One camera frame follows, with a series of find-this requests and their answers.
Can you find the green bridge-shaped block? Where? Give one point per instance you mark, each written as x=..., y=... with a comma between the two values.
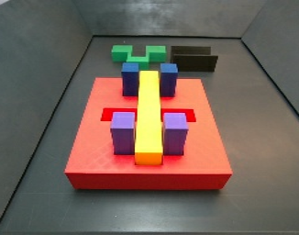
x=153, y=54

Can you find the red base board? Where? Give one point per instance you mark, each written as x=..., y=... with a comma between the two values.
x=96, y=168

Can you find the black fixture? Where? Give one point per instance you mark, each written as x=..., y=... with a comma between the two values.
x=193, y=59

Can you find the purple block right front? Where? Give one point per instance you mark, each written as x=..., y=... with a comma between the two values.
x=175, y=129

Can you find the purple block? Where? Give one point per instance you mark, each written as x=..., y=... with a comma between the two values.
x=123, y=133
x=175, y=129

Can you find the purple block left front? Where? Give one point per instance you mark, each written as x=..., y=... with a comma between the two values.
x=123, y=133

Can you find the yellow long bar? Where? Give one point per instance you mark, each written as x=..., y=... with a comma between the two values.
x=148, y=143

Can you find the blue block right rear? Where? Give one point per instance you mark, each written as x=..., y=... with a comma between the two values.
x=168, y=76

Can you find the blue block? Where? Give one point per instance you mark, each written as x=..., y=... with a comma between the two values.
x=168, y=76
x=129, y=75

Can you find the blue block left rear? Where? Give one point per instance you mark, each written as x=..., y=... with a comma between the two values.
x=129, y=75

